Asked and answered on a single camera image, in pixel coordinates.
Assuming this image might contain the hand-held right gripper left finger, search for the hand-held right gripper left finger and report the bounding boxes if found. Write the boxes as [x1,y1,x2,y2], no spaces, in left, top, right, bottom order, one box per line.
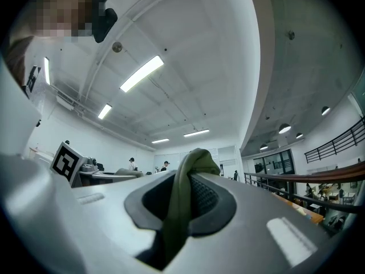
[54,170,179,274]

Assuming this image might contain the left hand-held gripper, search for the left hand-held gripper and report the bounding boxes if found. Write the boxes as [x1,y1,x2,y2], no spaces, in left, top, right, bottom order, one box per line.
[50,141,137,188]

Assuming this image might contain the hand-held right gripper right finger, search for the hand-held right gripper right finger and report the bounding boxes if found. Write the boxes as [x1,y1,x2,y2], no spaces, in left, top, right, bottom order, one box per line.
[168,172,343,274]

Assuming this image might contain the pale green cloth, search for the pale green cloth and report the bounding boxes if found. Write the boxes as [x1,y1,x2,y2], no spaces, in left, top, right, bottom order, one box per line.
[113,148,222,267]

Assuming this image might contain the dark framed glass windows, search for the dark framed glass windows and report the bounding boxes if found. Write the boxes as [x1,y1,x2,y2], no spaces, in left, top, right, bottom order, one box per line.
[253,149,294,182]

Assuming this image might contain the white ceiling air conditioner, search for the white ceiling air conditioner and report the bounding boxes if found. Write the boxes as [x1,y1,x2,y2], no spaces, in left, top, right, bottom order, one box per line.
[55,94,75,110]

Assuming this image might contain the black railing wooden handrail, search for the black railing wooden handrail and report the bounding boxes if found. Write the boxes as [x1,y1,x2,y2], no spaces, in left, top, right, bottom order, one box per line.
[244,160,365,235]

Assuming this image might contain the black balcony railing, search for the black balcony railing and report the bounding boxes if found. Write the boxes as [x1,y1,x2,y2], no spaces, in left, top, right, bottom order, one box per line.
[304,115,365,164]

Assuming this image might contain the person's head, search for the person's head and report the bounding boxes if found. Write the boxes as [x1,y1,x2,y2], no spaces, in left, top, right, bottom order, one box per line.
[8,0,96,78]

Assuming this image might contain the black head-worn camera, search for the black head-worn camera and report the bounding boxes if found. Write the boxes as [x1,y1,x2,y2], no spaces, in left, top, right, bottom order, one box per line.
[92,0,119,44]

